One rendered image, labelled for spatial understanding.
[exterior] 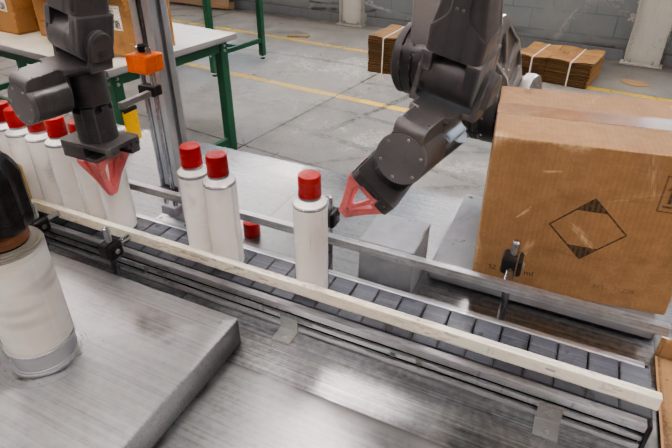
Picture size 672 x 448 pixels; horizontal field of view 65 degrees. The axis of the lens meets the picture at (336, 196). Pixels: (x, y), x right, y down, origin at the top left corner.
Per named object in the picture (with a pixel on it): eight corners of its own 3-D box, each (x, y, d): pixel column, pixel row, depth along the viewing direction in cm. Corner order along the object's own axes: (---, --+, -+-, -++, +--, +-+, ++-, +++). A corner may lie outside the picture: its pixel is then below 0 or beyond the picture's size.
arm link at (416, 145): (506, 71, 57) (434, 45, 60) (472, 93, 48) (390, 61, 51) (468, 166, 63) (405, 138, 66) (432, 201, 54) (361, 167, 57)
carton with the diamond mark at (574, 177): (470, 279, 91) (494, 134, 77) (480, 209, 110) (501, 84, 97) (665, 316, 83) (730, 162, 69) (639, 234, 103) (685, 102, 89)
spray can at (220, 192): (207, 266, 89) (190, 157, 79) (225, 250, 93) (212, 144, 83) (233, 275, 87) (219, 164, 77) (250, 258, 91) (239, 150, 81)
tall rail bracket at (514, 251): (482, 347, 80) (499, 260, 72) (491, 316, 86) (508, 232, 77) (503, 354, 79) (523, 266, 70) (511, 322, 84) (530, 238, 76)
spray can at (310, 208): (290, 292, 83) (283, 178, 73) (305, 273, 87) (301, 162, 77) (319, 301, 81) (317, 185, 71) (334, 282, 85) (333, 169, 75)
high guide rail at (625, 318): (56, 169, 105) (54, 162, 104) (61, 166, 106) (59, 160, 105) (667, 337, 66) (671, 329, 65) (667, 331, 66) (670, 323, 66)
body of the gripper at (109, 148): (110, 162, 77) (98, 114, 73) (61, 150, 80) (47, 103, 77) (142, 145, 82) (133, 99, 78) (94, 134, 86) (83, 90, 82)
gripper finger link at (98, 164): (108, 206, 82) (93, 151, 77) (75, 197, 84) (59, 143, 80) (139, 187, 87) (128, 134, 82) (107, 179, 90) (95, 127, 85)
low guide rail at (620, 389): (31, 209, 102) (28, 200, 101) (37, 206, 103) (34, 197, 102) (657, 411, 62) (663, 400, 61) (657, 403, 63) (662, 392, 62)
